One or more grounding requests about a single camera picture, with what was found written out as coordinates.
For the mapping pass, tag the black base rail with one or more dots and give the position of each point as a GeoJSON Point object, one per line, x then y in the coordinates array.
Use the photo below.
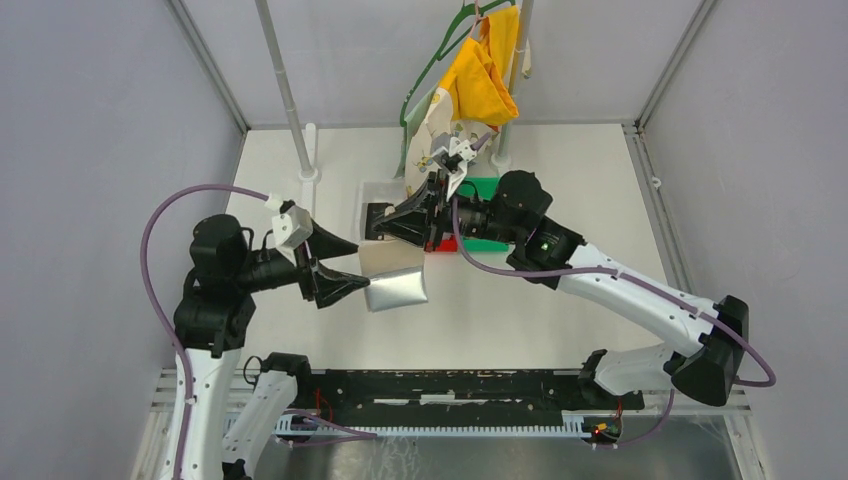
{"type": "Point", "coordinates": [455, 398]}

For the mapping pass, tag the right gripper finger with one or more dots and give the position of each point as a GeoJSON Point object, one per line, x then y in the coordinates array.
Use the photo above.
{"type": "Point", "coordinates": [417, 229]}
{"type": "Point", "coordinates": [423, 200]}

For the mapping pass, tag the metal rack pole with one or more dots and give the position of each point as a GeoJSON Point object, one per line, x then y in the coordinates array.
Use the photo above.
{"type": "Point", "coordinates": [516, 75]}
{"type": "Point", "coordinates": [284, 88]}

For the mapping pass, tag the clear plastic bin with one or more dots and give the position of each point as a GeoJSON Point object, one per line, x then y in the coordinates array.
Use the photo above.
{"type": "Point", "coordinates": [374, 197]}

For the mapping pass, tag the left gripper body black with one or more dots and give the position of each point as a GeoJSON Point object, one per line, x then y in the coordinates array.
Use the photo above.
{"type": "Point", "coordinates": [268, 267]}

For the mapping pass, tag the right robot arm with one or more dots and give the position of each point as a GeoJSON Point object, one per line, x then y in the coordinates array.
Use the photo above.
{"type": "Point", "coordinates": [702, 342]}

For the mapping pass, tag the right metal rack pole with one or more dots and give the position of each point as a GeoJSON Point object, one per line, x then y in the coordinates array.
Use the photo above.
{"type": "Point", "coordinates": [516, 75]}

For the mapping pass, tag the white slotted cable duct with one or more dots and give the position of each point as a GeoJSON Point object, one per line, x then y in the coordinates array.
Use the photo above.
{"type": "Point", "coordinates": [568, 427]}

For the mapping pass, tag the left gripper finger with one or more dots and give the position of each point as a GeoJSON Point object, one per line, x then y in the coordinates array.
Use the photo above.
{"type": "Point", "coordinates": [329, 286]}
{"type": "Point", "coordinates": [323, 244]}

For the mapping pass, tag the black card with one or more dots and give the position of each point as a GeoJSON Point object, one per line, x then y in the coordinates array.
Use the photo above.
{"type": "Point", "coordinates": [375, 213]}

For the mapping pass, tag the red plastic bin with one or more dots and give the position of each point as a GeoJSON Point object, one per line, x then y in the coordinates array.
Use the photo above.
{"type": "Point", "coordinates": [446, 245]}

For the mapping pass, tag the left white rack foot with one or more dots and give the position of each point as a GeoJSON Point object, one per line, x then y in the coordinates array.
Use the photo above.
{"type": "Point", "coordinates": [309, 179]}

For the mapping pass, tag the green plastic bin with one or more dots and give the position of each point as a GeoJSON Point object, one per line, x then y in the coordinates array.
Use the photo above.
{"type": "Point", "coordinates": [485, 188]}

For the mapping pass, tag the left metal rack pole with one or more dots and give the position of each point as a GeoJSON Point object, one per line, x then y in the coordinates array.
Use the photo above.
{"type": "Point", "coordinates": [284, 88]}

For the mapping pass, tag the beige card holder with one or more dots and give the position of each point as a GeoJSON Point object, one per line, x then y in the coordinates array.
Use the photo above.
{"type": "Point", "coordinates": [395, 270]}

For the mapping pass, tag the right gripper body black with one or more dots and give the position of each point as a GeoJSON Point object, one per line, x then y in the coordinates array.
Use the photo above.
{"type": "Point", "coordinates": [456, 216]}

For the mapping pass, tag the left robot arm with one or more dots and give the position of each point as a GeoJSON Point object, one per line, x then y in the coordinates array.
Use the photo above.
{"type": "Point", "coordinates": [211, 323]}

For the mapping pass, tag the green clothes hanger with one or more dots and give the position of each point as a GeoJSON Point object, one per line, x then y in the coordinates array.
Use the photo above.
{"type": "Point", "coordinates": [450, 40]}

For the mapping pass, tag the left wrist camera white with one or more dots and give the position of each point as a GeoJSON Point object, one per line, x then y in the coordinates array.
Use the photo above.
{"type": "Point", "coordinates": [291, 225]}

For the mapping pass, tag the yellow patterned garment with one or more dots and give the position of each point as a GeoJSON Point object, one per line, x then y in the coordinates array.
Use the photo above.
{"type": "Point", "coordinates": [466, 95]}

